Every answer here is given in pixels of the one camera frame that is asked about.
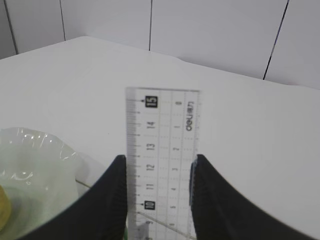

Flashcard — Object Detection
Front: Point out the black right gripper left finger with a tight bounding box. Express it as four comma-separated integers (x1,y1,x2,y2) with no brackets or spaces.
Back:
21,155,128,240

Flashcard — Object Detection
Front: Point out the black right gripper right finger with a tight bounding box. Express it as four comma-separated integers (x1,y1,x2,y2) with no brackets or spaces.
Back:
189,154,320,240

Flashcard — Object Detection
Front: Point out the yellow pear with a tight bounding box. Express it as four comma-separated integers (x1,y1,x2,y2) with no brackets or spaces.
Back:
0,186,12,230

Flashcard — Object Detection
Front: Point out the clear plastic ruler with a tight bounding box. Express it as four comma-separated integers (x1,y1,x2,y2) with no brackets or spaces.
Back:
125,87,201,240

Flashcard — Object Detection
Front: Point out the green wavy glass plate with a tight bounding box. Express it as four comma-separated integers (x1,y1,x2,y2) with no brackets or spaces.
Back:
0,127,81,240

